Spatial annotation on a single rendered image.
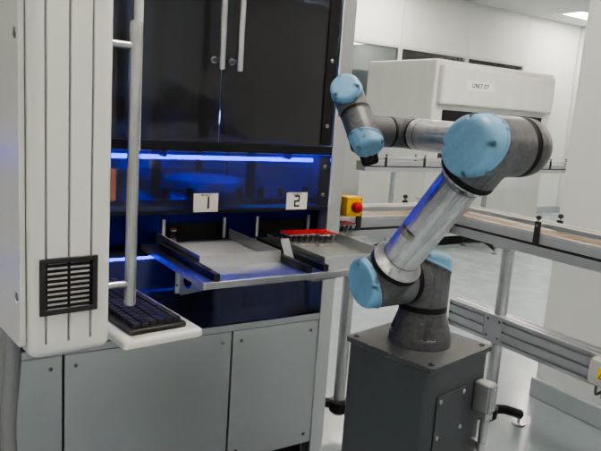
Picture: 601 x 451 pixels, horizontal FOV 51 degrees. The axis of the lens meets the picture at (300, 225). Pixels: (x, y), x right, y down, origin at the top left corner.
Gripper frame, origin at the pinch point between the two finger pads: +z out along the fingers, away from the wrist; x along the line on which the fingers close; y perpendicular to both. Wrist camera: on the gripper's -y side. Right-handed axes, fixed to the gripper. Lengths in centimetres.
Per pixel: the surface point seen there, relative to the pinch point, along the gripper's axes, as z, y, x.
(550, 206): 884, 260, -197
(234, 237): 25, -3, 53
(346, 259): 13.8, -23.9, 15.6
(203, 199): 7, 5, 55
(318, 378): 74, -47, 45
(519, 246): 90, -12, -41
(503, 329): 110, -39, -27
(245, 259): 0.8, -20.5, 42.2
